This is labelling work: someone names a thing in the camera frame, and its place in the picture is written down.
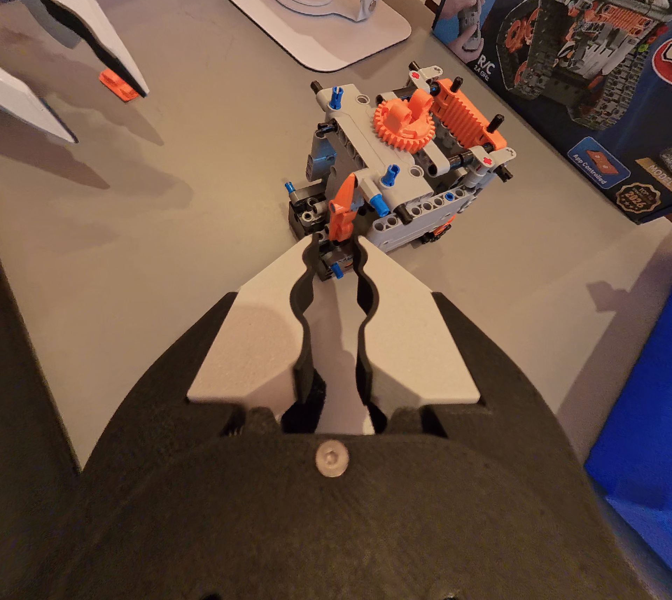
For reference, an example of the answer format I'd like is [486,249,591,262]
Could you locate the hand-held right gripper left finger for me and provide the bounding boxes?
[186,234,321,422]

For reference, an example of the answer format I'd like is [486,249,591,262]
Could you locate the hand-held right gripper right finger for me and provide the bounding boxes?
[354,235,482,423]

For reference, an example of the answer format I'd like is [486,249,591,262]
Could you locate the orange brick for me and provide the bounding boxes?
[99,68,142,102]

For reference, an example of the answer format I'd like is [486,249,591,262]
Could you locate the orange grey claw assembly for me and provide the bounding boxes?
[328,172,387,244]

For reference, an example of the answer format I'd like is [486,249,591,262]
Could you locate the grey orange toy robot model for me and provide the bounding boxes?
[288,62,518,280]

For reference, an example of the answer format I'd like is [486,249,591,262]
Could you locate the blue storage bin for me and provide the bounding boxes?
[584,295,672,559]

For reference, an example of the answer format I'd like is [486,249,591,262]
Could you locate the white wooden book stand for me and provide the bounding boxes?
[197,0,412,74]

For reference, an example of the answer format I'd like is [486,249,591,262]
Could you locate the dark blue robot kit box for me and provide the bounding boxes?
[432,0,672,226]

